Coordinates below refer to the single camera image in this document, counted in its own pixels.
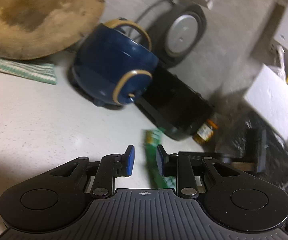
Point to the green snack packet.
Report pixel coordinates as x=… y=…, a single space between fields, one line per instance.
x=154 y=160

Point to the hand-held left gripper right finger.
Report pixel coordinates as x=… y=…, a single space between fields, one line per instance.
x=161 y=161

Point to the white styrofoam box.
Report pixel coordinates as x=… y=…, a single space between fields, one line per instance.
x=271 y=100

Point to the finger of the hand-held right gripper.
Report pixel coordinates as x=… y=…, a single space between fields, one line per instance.
x=204 y=155
x=257 y=150

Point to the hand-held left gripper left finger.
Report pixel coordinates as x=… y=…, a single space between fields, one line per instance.
x=129 y=161

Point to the round wooden cutting board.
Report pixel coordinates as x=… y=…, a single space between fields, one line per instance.
x=33 y=17

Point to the black air fryer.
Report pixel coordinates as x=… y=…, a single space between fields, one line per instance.
x=174 y=97

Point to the black oven in plastic wrap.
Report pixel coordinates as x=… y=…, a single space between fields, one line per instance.
x=279 y=160

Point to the small blue rice cooker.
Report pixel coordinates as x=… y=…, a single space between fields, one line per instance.
x=108 y=62

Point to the green white striped cloth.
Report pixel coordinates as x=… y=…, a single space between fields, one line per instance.
x=21 y=68

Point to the glass jar orange lid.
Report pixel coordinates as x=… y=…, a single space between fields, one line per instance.
x=205 y=131

